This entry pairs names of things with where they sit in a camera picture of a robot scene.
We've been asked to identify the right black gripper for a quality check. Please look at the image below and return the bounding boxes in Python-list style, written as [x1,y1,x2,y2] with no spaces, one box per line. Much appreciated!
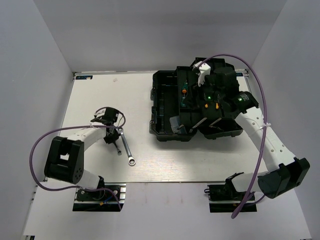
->
[182,74,225,110]

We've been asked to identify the short silver combination wrench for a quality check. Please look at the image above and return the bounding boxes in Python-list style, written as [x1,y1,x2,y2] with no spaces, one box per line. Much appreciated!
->
[113,142,122,156]

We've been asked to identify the yellow needle-nose pliers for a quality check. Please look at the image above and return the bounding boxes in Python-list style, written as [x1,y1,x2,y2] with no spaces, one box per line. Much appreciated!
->
[204,102,220,110]

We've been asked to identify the green orange stubby screwdriver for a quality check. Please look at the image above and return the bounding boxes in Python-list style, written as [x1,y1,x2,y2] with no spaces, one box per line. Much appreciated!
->
[181,82,188,94]

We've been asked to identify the long silver combination wrench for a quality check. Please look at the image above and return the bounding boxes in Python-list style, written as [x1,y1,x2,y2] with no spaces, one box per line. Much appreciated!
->
[117,127,136,167]

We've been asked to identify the black plastic toolbox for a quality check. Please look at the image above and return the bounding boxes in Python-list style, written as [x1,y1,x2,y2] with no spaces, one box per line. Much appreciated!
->
[149,57,243,142]

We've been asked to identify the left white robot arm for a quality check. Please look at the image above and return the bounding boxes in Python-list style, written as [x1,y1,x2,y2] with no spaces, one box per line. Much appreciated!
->
[44,107,122,200]

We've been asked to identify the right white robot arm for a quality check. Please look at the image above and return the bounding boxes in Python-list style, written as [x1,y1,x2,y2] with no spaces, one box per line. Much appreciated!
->
[198,63,310,201]

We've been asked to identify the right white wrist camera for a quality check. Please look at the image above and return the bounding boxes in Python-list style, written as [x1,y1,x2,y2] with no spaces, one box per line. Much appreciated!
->
[193,61,211,87]

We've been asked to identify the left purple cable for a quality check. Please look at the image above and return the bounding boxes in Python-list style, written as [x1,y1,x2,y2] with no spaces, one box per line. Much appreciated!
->
[29,107,126,212]

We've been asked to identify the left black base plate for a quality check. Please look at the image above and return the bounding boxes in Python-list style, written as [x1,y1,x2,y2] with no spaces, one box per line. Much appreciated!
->
[72,183,126,213]

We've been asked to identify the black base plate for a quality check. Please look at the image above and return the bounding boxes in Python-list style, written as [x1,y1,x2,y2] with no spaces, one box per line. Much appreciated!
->
[72,183,126,213]
[204,183,246,213]

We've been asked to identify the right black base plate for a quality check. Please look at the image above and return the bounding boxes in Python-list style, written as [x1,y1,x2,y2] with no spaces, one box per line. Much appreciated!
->
[204,183,246,213]

